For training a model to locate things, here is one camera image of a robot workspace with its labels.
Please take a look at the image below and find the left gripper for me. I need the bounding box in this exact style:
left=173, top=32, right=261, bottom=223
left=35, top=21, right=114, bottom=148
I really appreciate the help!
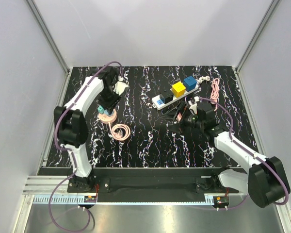
left=98, top=87, right=122, bottom=115

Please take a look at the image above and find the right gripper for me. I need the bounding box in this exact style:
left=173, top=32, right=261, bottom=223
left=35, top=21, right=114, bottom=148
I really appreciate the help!
left=160, top=101, right=204, bottom=136

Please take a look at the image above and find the teal plug adapter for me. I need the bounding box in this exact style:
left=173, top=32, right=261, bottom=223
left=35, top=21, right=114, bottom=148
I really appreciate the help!
left=97, top=105, right=105, bottom=114

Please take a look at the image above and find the white multicolour power strip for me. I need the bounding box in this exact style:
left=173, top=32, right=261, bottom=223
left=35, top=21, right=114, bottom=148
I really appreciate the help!
left=151, top=83, right=199, bottom=110

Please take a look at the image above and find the black cube socket adapter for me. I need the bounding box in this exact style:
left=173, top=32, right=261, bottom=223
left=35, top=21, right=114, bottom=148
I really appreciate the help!
left=160, top=89, right=174, bottom=104

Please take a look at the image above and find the yellow cube socket adapter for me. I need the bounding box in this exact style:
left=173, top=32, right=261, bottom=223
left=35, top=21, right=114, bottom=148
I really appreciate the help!
left=172, top=82, right=186, bottom=98

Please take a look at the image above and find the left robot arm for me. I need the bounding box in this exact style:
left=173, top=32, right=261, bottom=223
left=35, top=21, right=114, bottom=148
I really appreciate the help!
left=54, top=66, right=121, bottom=192

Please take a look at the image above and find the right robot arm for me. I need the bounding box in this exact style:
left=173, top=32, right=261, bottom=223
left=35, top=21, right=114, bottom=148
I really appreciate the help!
left=162, top=99, right=291, bottom=208

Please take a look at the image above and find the pink power strip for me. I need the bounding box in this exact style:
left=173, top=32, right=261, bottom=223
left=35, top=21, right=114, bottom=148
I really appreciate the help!
left=177, top=113, right=182, bottom=122

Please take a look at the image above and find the blue cube socket adapter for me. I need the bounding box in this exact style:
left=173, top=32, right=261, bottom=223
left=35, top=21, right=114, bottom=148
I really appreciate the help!
left=183, top=76, right=197, bottom=92

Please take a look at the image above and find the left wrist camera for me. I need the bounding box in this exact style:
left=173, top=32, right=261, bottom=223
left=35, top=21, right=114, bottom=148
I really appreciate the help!
left=113, top=81, right=129, bottom=96

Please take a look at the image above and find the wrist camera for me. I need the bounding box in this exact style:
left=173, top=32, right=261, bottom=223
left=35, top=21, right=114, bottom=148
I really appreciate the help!
left=113, top=81, right=129, bottom=96
left=188, top=96, right=199, bottom=115

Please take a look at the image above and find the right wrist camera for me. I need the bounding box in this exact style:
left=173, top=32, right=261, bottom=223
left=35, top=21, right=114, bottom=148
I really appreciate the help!
left=188, top=96, right=199, bottom=115

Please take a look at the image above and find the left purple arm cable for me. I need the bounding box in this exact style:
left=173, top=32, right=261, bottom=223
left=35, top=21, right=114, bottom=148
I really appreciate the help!
left=49, top=61, right=123, bottom=231

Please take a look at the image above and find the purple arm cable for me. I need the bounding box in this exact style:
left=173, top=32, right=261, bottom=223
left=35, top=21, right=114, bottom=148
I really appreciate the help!
left=49, top=61, right=123, bottom=231
left=198, top=97, right=290, bottom=211

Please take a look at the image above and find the coiled pink socket cable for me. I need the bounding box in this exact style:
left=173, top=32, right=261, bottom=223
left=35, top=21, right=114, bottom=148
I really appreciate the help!
left=108, top=122, right=131, bottom=141

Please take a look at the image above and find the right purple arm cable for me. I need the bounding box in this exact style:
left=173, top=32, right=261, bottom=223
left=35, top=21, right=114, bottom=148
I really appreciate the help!
left=198, top=97, right=290, bottom=211

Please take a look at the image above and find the white power strip cable plug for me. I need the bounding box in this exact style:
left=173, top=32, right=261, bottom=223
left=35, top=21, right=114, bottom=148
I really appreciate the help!
left=197, top=76, right=210, bottom=84

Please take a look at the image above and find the pink power strip cable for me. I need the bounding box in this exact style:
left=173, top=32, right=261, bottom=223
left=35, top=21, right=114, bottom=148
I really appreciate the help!
left=210, top=78, right=221, bottom=111

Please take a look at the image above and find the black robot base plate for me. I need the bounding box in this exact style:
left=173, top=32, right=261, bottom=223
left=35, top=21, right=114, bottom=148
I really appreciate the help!
left=67, top=167, right=225, bottom=205

